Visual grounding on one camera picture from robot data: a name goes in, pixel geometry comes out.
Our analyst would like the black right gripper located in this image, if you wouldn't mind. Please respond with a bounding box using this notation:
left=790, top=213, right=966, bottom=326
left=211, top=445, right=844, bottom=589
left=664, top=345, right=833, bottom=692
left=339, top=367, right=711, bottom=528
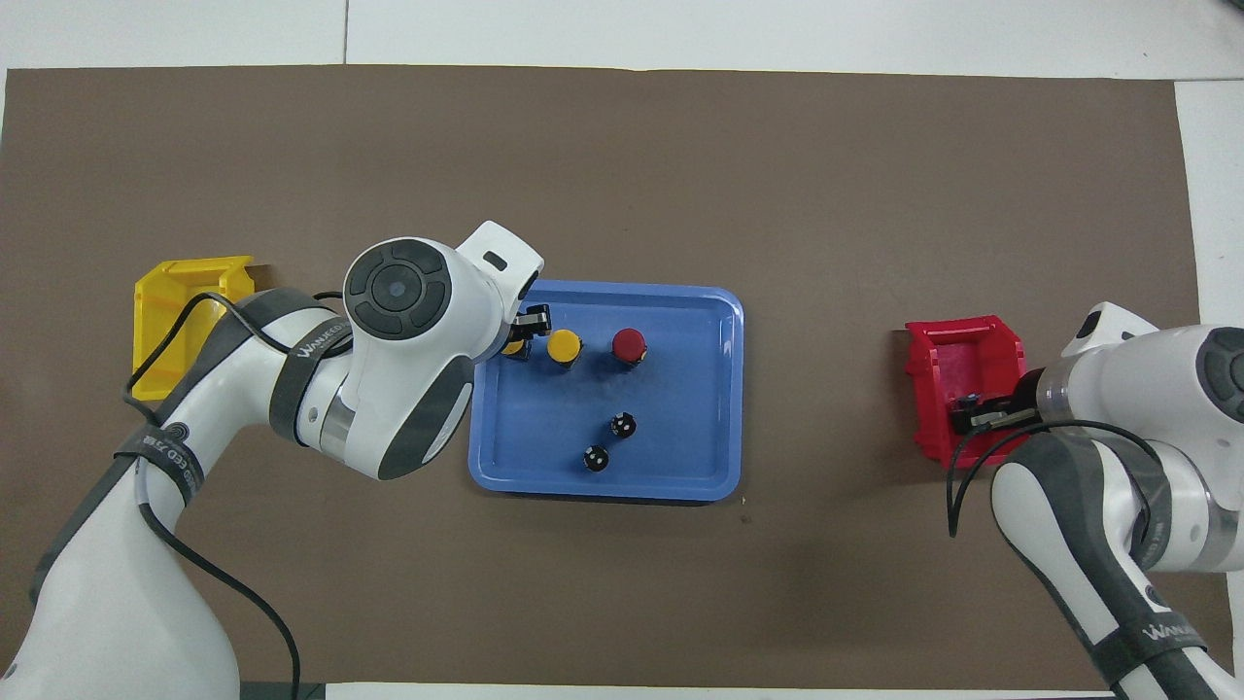
left=957, top=367, right=1049, bottom=432

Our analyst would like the red plastic bin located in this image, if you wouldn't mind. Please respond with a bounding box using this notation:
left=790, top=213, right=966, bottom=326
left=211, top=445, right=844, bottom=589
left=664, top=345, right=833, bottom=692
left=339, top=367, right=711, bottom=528
left=904, top=315, right=1027, bottom=470

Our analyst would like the blue plastic tray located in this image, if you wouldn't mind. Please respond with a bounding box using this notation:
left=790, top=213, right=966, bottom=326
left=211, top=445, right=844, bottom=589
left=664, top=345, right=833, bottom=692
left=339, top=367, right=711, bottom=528
left=468, top=280, right=745, bottom=503

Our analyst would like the brown table mat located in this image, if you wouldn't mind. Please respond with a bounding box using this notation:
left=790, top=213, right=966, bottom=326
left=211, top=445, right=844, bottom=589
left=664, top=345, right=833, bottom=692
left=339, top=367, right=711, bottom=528
left=0, top=65, right=1235, bottom=693

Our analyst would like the yellow plastic bin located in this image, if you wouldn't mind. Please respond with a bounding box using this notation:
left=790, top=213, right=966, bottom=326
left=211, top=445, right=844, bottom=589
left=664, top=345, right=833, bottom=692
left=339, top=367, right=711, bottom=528
left=132, top=256, right=263, bottom=402

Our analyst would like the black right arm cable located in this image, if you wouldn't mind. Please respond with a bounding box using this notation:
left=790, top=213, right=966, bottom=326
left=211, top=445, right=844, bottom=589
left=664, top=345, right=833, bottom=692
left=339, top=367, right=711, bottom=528
left=947, top=418, right=1182, bottom=541

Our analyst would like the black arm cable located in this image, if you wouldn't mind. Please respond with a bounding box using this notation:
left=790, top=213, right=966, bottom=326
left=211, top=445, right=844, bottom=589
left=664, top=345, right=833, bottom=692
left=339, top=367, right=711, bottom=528
left=947, top=418, right=1182, bottom=541
left=121, top=290, right=347, bottom=700

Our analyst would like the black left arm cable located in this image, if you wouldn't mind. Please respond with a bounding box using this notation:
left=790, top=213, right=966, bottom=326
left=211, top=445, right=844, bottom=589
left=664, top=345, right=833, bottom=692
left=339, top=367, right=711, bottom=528
left=121, top=290, right=347, bottom=700

